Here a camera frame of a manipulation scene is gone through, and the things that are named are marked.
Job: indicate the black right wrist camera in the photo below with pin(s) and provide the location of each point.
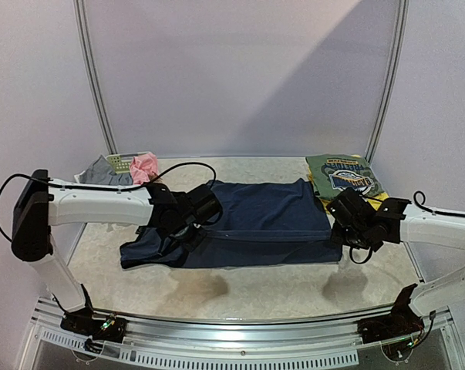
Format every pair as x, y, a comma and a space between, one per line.
350, 209

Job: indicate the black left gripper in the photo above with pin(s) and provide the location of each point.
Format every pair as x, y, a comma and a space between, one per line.
191, 243

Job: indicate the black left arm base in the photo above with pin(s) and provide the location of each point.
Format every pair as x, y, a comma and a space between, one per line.
99, 327

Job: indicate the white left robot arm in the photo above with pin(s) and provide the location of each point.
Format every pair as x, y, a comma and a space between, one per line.
47, 202

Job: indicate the aluminium front rail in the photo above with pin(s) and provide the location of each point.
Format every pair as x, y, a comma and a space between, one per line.
327, 342

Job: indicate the aluminium frame post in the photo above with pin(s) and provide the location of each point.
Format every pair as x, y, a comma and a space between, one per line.
81, 15
395, 52

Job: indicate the right aluminium frame post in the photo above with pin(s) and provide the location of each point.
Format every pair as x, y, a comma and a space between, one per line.
395, 52

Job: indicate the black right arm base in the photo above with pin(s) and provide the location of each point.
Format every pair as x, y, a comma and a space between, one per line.
401, 320

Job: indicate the pink garment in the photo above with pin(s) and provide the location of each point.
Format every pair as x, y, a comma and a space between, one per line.
144, 168

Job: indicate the green printed folded t-shirt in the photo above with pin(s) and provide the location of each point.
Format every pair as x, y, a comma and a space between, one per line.
346, 179

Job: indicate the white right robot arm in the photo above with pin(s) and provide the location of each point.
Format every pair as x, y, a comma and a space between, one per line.
436, 227

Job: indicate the yellow folded t-shirt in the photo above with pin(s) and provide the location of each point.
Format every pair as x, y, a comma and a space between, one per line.
371, 200

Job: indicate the grey garment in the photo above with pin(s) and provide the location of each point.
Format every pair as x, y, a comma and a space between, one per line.
101, 172

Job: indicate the left aluminium frame post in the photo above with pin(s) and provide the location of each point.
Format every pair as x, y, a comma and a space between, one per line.
81, 15

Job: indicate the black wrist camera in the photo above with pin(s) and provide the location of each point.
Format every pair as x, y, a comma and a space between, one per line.
204, 205
350, 209

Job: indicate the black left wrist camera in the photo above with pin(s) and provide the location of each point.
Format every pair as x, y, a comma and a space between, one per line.
204, 205

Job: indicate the beige perforated laundry basket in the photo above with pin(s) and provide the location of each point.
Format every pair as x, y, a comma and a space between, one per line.
121, 162

